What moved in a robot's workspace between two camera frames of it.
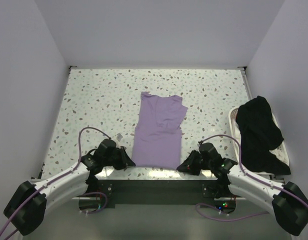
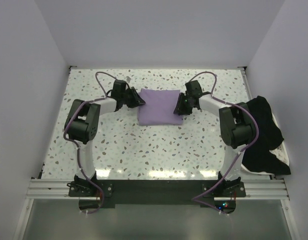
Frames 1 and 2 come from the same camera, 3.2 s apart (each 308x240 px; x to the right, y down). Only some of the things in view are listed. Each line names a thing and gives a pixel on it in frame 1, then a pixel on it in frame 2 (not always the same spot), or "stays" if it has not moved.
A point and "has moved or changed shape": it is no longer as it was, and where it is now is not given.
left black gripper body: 113,160 → 126,98
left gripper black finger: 125,160 → 136,99
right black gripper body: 205,164 → 188,108
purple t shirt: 157,136 has moved or changed shape
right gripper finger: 191,164 → 180,107
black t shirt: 260,133 stays
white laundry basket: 280,152 stays
